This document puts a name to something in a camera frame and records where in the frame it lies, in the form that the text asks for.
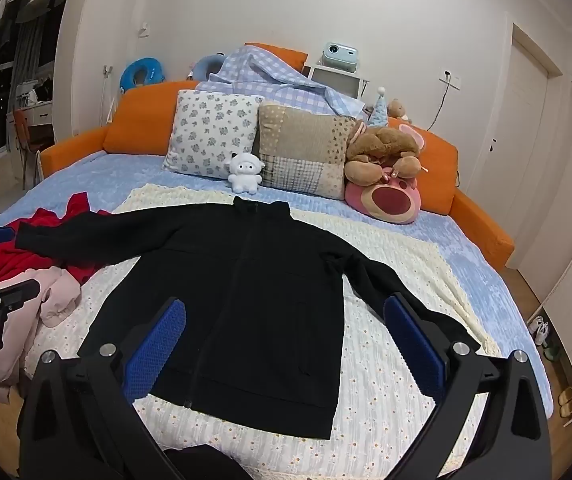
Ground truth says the dark power cable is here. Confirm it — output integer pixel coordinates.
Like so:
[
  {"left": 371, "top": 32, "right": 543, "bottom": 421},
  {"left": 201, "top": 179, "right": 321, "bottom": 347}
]
[{"left": 426, "top": 77, "right": 451, "bottom": 132}]

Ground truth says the white plush sheep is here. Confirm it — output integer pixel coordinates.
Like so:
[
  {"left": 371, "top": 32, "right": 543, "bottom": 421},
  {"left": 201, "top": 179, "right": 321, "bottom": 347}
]
[{"left": 224, "top": 152, "right": 265, "bottom": 194}]

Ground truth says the blue checked blanket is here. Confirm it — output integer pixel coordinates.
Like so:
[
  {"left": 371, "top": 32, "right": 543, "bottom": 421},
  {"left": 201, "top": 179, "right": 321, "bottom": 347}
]
[{"left": 197, "top": 45, "right": 367, "bottom": 118}]

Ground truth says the orange pillow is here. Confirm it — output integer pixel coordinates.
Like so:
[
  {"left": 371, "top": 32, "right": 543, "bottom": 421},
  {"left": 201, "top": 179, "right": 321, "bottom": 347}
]
[{"left": 244, "top": 42, "right": 309, "bottom": 75}]

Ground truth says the blue neck pillow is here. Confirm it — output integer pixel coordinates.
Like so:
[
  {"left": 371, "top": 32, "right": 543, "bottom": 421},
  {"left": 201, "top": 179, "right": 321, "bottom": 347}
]
[{"left": 120, "top": 57, "right": 165, "bottom": 95}]

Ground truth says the black zip jacket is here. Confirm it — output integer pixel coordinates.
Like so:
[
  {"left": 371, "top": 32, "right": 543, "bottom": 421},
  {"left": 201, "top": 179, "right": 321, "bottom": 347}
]
[{"left": 14, "top": 196, "right": 481, "bottom": 441}]

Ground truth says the pink plush bear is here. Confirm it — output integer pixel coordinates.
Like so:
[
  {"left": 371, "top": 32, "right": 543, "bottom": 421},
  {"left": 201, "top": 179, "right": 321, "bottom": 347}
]
[{"left": 344, "top": 122, "right": 427, "bottom": 225}]

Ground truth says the pink garment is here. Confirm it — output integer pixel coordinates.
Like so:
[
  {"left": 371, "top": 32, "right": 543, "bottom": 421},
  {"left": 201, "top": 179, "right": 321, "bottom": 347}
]
[{"left": 0, "top": 266, "right": 83, "bottom": 403}]

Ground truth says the small brown teddy bear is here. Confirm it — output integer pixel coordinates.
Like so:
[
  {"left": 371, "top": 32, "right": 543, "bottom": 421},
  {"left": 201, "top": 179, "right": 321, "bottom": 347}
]
[{"left": 387, "top": 99, "right": 413, "bottom": 123}]

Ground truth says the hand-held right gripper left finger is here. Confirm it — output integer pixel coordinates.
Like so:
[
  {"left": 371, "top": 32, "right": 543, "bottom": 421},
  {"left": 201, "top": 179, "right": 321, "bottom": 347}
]
[{"left": 18, "top": 296, "right": 189, "bottom": 480}]

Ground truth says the orange chair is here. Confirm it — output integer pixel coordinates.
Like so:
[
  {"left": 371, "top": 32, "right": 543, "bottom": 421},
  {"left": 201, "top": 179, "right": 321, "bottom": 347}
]
[{"left": 13, "top": 110, "right": 42, "bottom": 181}]

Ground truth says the mint projector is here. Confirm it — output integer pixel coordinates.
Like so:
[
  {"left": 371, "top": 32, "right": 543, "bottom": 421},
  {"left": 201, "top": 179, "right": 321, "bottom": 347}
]
[{"left": 321, "top": 42, "right": 357, "bottom": 67}]

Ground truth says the white side table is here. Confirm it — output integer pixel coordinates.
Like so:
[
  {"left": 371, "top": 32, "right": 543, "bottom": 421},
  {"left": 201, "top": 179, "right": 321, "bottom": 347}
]
[{"left": 302, "top": 57, "right": 371, "bottom": 101}]

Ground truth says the beige patchwork pillow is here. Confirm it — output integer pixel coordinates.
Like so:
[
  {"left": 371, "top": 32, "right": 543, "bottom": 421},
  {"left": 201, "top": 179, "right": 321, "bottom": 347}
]
[{"left": 257, "top": 102, "right": 358, "bottom": 201}]

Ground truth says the brown plush bear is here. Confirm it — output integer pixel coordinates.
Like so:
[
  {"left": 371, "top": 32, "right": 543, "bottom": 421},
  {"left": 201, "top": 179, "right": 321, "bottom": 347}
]
[{"left": 344, "top": 124, "right": 424, "bottom": 184}]

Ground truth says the blue party hat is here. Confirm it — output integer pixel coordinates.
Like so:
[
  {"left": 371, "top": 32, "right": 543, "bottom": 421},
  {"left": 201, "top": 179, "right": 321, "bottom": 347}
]
[{"left": 366, "top": 87, "right": 389, "bottom": 128}]

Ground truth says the blue-grey neck pillow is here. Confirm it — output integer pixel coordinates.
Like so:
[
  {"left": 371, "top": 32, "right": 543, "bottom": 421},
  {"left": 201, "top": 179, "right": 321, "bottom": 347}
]
[{"left": 188, "top": 53, "right": 227, "bottom": 82}]

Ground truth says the orange bed frame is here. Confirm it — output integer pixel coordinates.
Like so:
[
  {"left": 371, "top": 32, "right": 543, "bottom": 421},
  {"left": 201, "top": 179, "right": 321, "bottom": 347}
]
[{"left": 40, "top": 80, "right": 515, "bottom": 273}]

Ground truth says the cream knitted blanket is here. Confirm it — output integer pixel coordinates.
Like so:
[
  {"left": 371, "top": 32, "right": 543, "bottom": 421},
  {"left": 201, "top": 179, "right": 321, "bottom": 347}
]
[{"left": 113, "top": 183, "right": 501, "bottom": 356}]

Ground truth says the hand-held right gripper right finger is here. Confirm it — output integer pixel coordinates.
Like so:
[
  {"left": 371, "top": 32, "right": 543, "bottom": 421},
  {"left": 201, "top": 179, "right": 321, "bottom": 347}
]
[{"left": 383, "top": 291, "right": 552, "bottom": 480}]

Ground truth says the white desk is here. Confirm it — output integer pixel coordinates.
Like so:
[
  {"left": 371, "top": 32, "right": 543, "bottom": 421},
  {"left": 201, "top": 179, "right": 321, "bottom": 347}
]
[{"left": 13, "top": 99, "right": 57, "bottom": 127}]

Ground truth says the grey curtain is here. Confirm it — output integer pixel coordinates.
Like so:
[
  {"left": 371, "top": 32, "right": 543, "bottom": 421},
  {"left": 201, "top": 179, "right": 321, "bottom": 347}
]
[{"left": 12, "top": 12, "right": 61, "bottom": 107}]

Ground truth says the red garment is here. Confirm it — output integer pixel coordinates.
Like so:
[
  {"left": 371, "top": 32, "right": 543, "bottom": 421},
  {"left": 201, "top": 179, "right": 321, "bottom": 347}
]
[{"left": 0, "top": 192, "right": 112, "bottom": 293}]

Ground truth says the floral white pillow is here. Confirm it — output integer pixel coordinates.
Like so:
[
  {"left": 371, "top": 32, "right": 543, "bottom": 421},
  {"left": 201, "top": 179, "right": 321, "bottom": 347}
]
[{"left": 162, "top": 89, "right": 265, "bottom": 179}]

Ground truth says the dark cloth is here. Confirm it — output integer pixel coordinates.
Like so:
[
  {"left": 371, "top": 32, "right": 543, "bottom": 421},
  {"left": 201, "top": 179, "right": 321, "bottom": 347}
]
[{"left": 166, "top": 443, "right": 257, "bottom": 480}]

